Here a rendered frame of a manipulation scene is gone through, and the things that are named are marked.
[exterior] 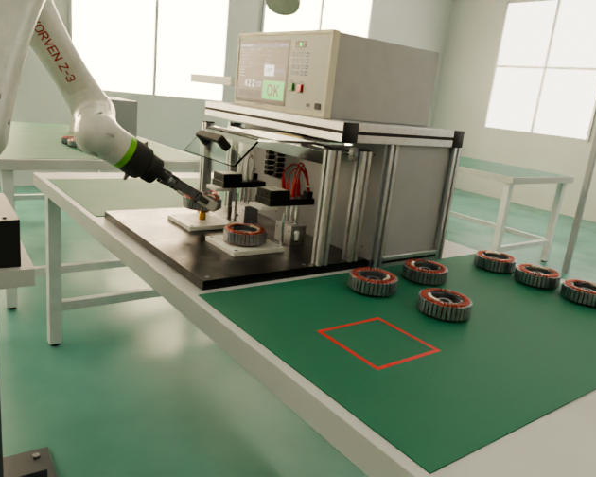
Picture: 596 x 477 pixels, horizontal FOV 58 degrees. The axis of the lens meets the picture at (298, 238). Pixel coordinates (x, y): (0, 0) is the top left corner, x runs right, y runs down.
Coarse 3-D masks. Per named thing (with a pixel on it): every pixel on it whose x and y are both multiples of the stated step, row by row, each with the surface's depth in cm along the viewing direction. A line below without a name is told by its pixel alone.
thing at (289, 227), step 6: (276, 222) 149; (288, 222) 148; (276, 228) 149; (288, 228) 145; (294, 228) 144; (300, 228) 146; (276, 234) 150; (288, 234) 145; (300, 234) 146; (288, 240) 145; (300, 240) 147
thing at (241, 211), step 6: (234, 204) 167; (240, 204) 164; (246, 204) 165; (240, 210) 164; (246, 210) 163; (252, 210) 164; (240, 216) 164; (246, 216) 163; (252, 216) 165; (246, 222) 164; (252, 222) 165
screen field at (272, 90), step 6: (264, 84) 150; (270, 84) 148; (276, 84) 146; (282, 84) 144; (264, 90) 151; (270, 90) 148; (276, 90) 146; (282, 90) 144; (264, 96) 151; (270, 96) 149; (276, 96) 146; (282, 96) 144
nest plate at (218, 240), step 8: (208, 240) 140; (216, 240) 138; (224, 240) 139; (224, 248) 134; (232, 248) 133; (240, 248) 134; (248, 248) 135; (256, 248) 135; (264, 248) 136; (272, 248) 137; (280, 248) 138
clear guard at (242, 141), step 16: (208, 128) 130; (224, 128) 134; (192, 144) 129; (208, 144) 124; (240, 144) 116; (256, 144) 113; (336, 144) 126; (352, 144) 129; (224, 160) 115; (240, 160) 112
